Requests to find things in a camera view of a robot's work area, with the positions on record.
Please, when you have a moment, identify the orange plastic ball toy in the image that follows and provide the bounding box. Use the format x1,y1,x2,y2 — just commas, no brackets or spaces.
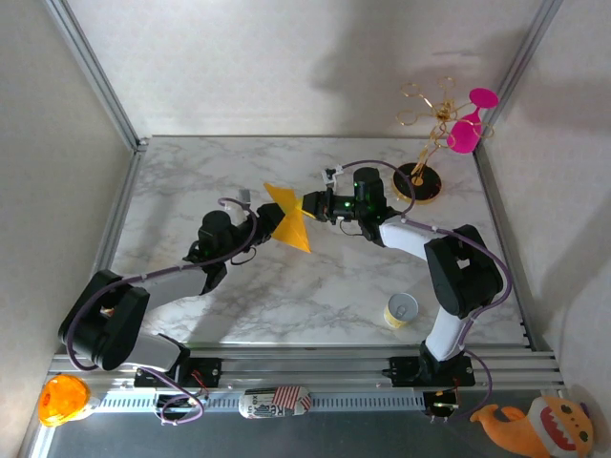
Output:
37,374,101,427

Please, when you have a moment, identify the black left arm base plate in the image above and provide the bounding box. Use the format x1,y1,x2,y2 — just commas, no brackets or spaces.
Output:
134,356,223,388

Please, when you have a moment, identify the thin black right gripper cable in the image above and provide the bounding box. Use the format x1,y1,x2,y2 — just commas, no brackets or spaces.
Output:
336,217,369,238

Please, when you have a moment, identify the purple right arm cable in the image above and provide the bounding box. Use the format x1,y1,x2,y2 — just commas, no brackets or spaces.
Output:
336,159,513,422

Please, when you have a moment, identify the orange plush monster toy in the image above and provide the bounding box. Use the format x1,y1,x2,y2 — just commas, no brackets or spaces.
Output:
470,395,596,458

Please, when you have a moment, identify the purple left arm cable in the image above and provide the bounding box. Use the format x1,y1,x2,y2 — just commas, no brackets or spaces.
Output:
64,198,259,427

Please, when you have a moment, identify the gold cup holder stand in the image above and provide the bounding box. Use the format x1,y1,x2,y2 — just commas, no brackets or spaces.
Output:
391,75,495,205

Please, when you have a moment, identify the yellow tin can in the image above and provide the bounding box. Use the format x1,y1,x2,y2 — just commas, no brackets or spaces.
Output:
383,292,420,330

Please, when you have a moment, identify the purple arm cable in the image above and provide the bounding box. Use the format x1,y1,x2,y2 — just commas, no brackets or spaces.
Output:
336,159,513,422
64,198,259,427

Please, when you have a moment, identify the crushed printed drink can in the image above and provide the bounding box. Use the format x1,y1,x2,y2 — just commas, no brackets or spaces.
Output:
238,385,312,420

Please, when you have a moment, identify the slotted grey cable duct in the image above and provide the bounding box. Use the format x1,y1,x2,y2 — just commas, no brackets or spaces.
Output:
97,389,426,412

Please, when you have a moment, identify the pink wine glass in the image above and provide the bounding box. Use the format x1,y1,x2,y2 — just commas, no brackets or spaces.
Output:
446,88,500,155

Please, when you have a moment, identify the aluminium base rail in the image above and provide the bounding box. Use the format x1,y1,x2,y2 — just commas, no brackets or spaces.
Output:
47,350,567,397

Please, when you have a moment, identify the black controller box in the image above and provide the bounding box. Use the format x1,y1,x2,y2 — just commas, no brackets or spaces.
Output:
422,390,462,420
155,393,201,414

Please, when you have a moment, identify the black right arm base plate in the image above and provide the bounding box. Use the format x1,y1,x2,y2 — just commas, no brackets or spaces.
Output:
389,355,476,387

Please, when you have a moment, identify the yellow paper sheet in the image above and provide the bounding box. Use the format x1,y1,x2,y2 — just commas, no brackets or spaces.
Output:
263,181,312,255

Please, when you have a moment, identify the aluminium side rail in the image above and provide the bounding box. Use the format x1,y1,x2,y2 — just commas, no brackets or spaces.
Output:
71,137,149,354
474,142,548,354

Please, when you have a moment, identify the aluminium frame post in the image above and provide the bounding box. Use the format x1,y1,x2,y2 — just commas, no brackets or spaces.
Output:
472,0,565,154
45,0,149,152

